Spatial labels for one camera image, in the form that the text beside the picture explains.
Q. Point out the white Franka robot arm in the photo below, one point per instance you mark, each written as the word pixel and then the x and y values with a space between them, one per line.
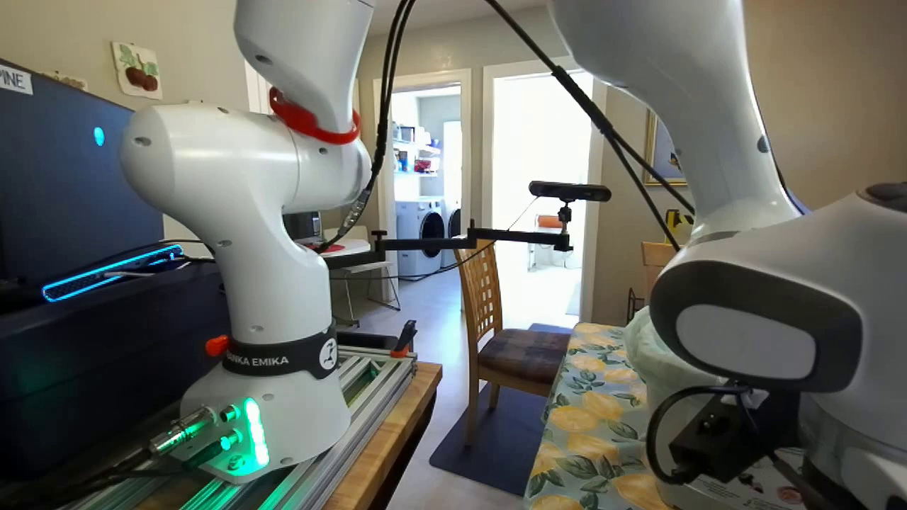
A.
pixel 255 237

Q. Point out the white washing machine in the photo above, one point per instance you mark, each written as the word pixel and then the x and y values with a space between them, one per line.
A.
pixel 425 230

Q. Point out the wooden lattice back chair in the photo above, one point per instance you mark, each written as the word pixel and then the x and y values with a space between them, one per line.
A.
pixel 481 293

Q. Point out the black clamp lever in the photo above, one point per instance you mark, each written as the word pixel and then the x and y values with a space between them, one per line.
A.
pixel 405 339

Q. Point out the white side table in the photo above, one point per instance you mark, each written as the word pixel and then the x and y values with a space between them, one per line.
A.
pixel 364 285

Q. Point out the blue plaid seat cushion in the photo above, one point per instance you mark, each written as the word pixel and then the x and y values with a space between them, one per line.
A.
pixel 525 353

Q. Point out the blue floor rug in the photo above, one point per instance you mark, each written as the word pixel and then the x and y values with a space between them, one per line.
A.
pixel 491 444

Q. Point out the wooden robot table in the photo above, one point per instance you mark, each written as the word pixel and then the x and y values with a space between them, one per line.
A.
pixel 385 455

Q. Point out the lemon print tablecloth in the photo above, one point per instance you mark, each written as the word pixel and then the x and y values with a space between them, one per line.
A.
pixel 585 427

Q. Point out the orange knob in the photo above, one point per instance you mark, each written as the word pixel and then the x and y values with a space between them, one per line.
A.
pixel 216 348

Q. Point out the black equipment case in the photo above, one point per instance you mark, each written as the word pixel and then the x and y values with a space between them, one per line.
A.
pixel 95 370

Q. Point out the dark computer monitor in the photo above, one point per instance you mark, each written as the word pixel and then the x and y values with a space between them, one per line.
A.
pixel 66 181

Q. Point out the white monitor label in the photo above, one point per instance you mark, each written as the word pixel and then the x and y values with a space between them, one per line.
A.
pixel 14 81

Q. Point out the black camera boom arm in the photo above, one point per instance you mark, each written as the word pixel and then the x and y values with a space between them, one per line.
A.
pixel 470 237

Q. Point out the black stereo camera bar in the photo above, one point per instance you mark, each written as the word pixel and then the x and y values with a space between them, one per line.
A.
pixel 569 191

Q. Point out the aluminium rail base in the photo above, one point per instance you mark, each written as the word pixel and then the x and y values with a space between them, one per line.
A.
pixel 369 383

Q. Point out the framed wall picture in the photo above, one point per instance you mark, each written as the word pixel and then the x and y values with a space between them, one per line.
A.
pixel 667 152

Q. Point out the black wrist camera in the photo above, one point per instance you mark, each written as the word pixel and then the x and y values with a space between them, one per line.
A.
pixel 727 436

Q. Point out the fruit wall picture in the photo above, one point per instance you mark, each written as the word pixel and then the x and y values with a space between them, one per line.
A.
pixel 138 73

